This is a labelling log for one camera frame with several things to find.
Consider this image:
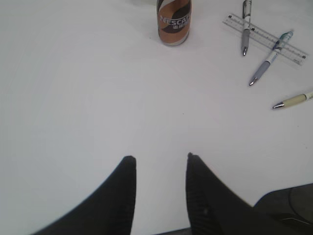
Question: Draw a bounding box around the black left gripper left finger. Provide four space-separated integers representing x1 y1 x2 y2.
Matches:
35 156 136 235

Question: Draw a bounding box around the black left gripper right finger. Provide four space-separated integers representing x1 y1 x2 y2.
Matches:
185 153 313 235

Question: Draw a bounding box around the clear plastic ruler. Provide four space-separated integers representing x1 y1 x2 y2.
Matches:
223 13 309 66

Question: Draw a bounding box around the blue patterned pen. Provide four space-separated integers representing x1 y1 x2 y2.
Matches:
249 31 293 86

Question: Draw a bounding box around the brown Nescafe coffee bottle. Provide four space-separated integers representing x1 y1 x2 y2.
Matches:
156 0 192 46

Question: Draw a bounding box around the cream barrel pen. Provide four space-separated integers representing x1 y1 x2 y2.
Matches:
272 92 313 110

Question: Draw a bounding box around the grey grip pen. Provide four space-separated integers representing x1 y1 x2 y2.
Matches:
241 0 252 56

